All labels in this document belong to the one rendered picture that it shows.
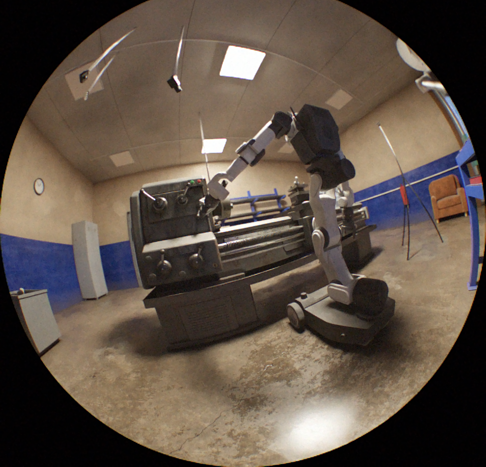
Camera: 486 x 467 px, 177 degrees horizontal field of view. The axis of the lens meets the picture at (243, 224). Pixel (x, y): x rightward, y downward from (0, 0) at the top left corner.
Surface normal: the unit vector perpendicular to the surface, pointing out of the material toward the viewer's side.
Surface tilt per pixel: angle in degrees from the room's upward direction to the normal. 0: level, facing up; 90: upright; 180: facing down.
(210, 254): 90
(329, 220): 99
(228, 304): 90
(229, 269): 90
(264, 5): 180
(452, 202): 90
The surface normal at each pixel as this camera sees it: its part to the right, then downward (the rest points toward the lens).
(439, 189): -0.93, 0.25
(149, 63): 0.22, 0.97
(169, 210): 0.32, -0.17
